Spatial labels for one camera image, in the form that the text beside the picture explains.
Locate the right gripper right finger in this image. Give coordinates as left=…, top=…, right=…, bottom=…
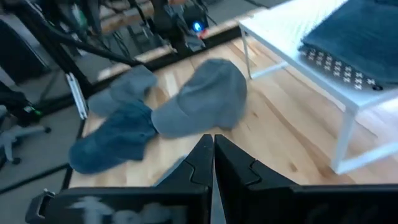
left=214, top=134, right=398, bottom=224

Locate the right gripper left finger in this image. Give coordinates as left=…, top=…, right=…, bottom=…
left=24, top=134, right=215, bottom=224

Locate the white perforated metal shelf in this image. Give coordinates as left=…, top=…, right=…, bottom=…
left=238, top=0, right=398, bottom=175

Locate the grey office chair base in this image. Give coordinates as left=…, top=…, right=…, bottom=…
left=0, top=102, right=52, bottom=166

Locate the black cabinet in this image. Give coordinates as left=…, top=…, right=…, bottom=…
left=0, top=19, right=50, bottom=84

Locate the silver aluminium bracket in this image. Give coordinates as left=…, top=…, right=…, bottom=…
left=65, top=72, right=90, bottom=121

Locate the black metal rig frame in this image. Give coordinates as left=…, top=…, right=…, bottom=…
left=12, top=0, right=246, bottom=97

